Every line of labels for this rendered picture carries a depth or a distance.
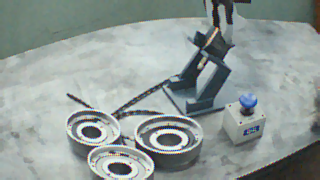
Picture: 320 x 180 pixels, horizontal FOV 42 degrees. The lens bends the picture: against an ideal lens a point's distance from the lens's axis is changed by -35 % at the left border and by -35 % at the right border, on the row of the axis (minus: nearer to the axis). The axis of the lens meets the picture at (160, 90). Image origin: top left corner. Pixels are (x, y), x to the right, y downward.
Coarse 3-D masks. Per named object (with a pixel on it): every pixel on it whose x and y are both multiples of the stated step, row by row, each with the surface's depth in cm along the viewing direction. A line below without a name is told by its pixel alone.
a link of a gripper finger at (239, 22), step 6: (222, 6) 97; (234, 6) 99; (222, 12) 98; (234, 12) 99; (222, 18) 99; (234, 18) 100; (240, 18) 100; (222, 24) 100; (234, 24) 100; (240, 24) 101; (222, 30) 101; (228, 30) 99; (234, 30) 101; (222, 36) 101; (228, 36) 101; (228, 42) 102
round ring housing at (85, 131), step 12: (72, 120) 95; (108, 120) 96; (84, 132) 95; (96, 132) 95; (120, 132) 92; (72, 144) 90; (84, 144) 88; (96, 144) 88; (108, 144) 89; (120, 144) 93; (84, 156) 91
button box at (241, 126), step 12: (228, 108) 98; (240, 108) 97; (252, 108) 97; (228, 120) 98; (240, 120) 94; (252, 120) 94; (264, 120) 95; (228, 132) 98; (240, 132) 94; (252, 132) 95
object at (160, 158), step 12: (144, 120) 95; (156, 120) 96; (168, 120) 97; (180, 120) 97; (192, 120) 95; (144, 132) 94; (156, 132) 95; (168, 132) 95; (180, 132) 95; (192, 132) 95; (156, 144) 92; (168, 144) 96; (180, 144) 92; (156, 156) 89; (168, 156) 88; (180, 156) 89; (192, 156) 90; (168, 168) 90
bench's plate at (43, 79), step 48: (48, 48) 126; (96, 48) 124; (144, 48) 123; (192, 48) 124; (240, 48) 127; (288, 48) 131; (0, 96) 105; (48, 96) 107; (96, 96) 108; (144, 96) 108; (288, 96) 110; (0, 144) 89; (48, 144) 92; (240, 144) 96; (288, 144) 94
